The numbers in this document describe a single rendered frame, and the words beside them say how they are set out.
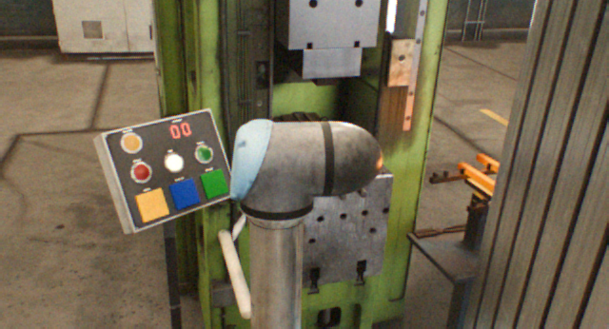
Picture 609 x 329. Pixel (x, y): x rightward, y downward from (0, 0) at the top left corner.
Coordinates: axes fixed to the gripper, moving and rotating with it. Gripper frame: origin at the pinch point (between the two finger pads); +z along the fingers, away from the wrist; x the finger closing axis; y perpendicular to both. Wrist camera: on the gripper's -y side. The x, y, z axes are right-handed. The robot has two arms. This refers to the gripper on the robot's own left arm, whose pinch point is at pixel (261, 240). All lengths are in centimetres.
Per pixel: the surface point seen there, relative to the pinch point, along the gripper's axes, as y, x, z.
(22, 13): -562, -349, 45
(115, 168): -5.1, -39.2, -18.0
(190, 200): -10.9, -21.1, -5.7
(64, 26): -516, -277, 50
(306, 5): -43, 10, -57
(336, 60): -46, 21, -39
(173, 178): -12.4, -26.0, -11.9
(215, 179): -18.7, -15.2, -8.7
